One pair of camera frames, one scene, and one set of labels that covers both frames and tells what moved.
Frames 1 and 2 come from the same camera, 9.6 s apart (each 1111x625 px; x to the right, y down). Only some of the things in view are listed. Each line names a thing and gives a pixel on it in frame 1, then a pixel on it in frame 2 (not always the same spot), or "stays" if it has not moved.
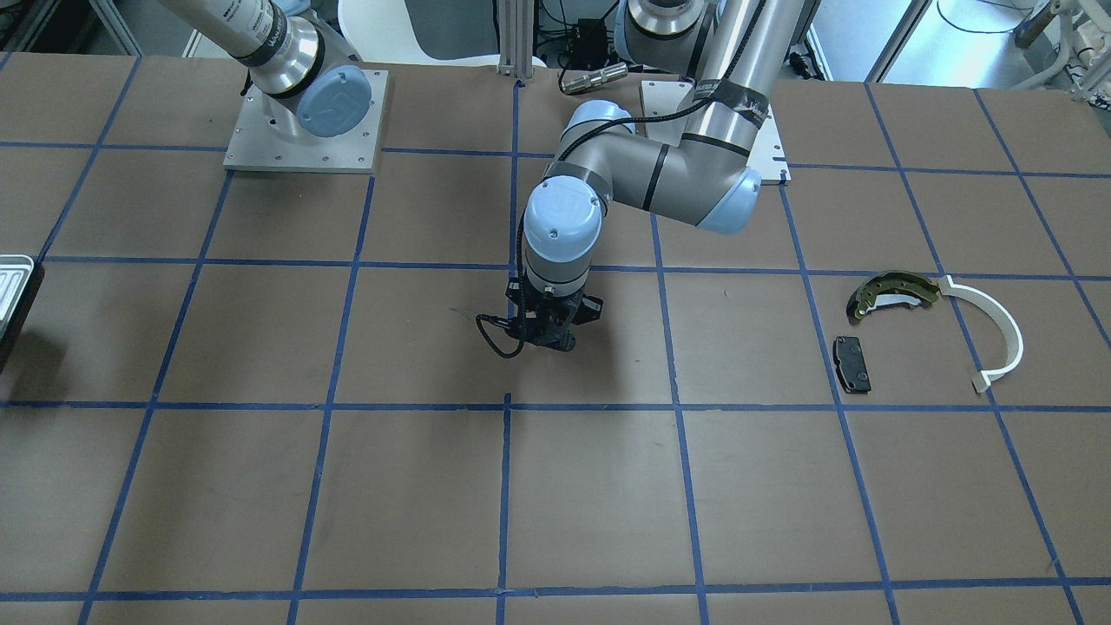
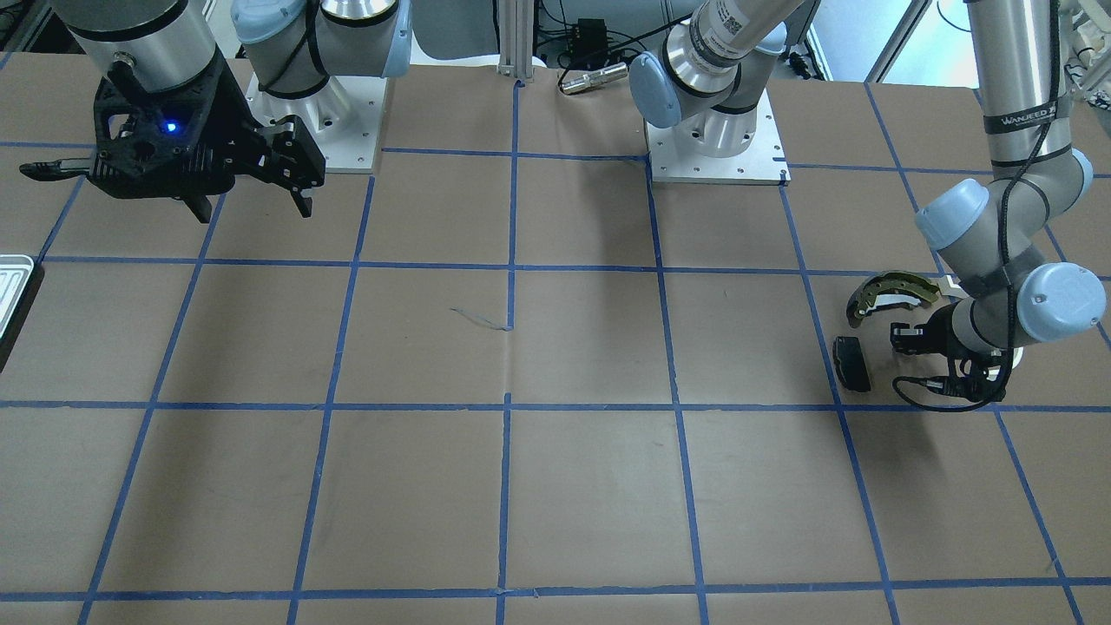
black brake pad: (851, 367) stays
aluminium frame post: (516, 33) stays
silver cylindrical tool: (587, 81) stays
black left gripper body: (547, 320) to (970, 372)
